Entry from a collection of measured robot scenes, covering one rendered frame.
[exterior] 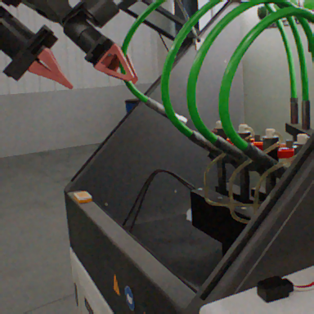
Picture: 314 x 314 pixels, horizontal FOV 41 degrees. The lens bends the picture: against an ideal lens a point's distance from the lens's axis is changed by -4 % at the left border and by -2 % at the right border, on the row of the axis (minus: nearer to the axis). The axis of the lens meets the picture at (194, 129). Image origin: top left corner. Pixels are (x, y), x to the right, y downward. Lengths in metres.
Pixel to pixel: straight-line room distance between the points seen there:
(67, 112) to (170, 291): 7.03
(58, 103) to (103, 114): 0.87
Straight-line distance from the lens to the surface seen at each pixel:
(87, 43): 0.94
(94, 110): 7.72
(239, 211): 0.77
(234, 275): 0.51
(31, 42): 0.72
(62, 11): 0.96
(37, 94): 7.37
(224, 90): 0.57
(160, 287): 0.59
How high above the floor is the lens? 1.23
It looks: 8 degrees down
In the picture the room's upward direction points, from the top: 3 degrees counter-clockwise
